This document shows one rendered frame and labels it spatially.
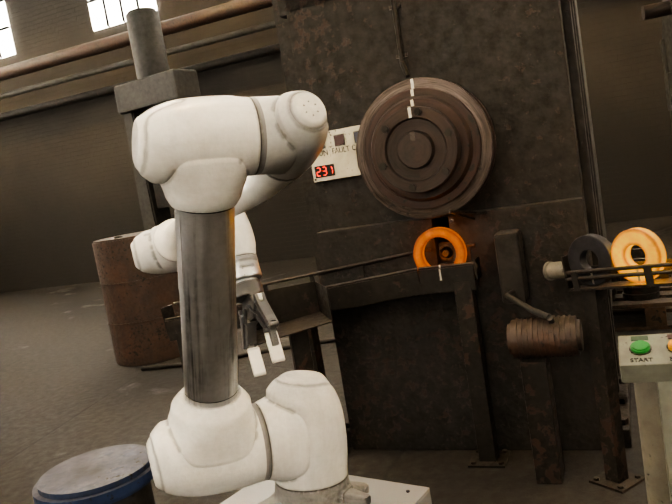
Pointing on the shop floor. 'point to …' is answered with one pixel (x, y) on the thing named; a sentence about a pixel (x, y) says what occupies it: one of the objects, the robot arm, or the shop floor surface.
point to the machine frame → (367, 237)
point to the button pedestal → (634, 370)
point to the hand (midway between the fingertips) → (268, 364)
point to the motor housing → (543, 384)
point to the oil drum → (135, 303)
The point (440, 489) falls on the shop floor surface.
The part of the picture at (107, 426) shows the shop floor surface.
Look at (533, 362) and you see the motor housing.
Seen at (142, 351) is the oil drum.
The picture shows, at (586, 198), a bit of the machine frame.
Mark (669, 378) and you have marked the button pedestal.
